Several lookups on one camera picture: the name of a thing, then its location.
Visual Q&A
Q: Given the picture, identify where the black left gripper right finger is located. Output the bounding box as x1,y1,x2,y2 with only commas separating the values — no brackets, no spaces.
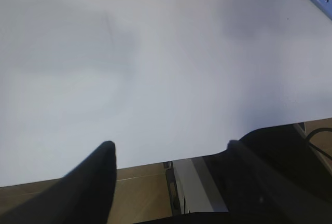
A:
204,139,332,224

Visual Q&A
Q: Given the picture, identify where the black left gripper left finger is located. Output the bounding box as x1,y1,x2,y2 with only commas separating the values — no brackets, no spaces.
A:
1,141,117,223

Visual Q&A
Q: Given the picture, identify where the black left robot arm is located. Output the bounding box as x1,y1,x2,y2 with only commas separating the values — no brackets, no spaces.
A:
1,125,331,223

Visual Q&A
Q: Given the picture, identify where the black cable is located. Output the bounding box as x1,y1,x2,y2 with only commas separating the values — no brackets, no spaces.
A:
306,127,332,161

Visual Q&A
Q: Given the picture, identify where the white table leg frame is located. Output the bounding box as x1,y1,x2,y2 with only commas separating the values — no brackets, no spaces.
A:
163,122,308,216

